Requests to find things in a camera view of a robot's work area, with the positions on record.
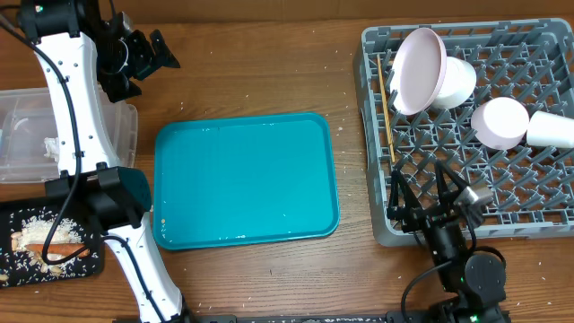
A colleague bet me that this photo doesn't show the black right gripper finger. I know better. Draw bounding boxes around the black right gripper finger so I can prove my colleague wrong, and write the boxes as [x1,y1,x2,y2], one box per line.
[434,161,469,206]
[388,170,421,211]

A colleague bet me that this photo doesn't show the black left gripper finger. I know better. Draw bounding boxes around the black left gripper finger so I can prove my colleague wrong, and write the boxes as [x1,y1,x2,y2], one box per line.
[100,74,142,103]
[150,30,180,68]

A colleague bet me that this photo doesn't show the small white plate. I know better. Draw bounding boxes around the small white plate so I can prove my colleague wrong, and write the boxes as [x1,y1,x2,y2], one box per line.
[471,97,530,150]

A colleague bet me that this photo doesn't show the white tissue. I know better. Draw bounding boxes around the white tissue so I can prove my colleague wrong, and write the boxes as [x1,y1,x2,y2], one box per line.
[44,137,59,162]

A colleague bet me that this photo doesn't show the white upturned bowl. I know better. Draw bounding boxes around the white upturned bowl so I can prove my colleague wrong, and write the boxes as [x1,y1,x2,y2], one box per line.
[431,57,477,109]

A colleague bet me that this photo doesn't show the white paper cup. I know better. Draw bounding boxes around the white paper cup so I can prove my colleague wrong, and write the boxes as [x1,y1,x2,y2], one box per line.
[526,111,573,149]

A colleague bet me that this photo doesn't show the large white plate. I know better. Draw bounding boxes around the large white plate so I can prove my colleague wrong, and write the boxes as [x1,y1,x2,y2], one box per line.
[389,28,447,116]

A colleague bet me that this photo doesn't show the rice and food scraps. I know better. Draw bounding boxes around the rice and food scraps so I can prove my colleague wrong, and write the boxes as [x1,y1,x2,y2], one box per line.
[1,217,82,286]

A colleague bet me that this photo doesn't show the orange carrot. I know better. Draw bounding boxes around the orange carrot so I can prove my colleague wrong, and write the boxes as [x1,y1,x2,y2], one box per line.
[24,243,90,258]

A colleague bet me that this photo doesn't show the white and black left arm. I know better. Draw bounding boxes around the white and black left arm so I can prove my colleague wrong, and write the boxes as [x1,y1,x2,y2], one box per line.
[14,0,193,322]

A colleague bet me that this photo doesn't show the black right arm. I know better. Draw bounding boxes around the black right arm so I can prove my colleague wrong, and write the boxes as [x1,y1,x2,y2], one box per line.
[387,161,511,323]

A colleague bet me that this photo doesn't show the black waste tray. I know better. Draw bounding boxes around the black waste tray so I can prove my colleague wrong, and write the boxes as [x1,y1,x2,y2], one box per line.
[1,197,104,288]

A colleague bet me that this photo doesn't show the cardboard backdrop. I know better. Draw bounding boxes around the cardboard backdrop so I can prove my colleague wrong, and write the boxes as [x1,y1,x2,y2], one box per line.
[98,0,573,24]

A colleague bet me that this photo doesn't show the clear plastic bin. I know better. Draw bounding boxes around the clear plastic bin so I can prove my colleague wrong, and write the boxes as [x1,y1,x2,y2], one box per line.
[1,88,138,184]

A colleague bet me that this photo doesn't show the teal plastic tray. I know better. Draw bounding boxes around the teal plastic tray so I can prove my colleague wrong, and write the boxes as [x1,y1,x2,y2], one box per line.
[152,112,340,250]

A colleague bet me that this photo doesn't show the grey dish rack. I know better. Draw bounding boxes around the grey dish rack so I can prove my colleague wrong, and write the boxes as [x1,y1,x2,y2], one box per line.
[353,18,573,247]

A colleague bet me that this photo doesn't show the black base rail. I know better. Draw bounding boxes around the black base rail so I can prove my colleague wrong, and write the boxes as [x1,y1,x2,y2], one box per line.
[111,310,512,323]

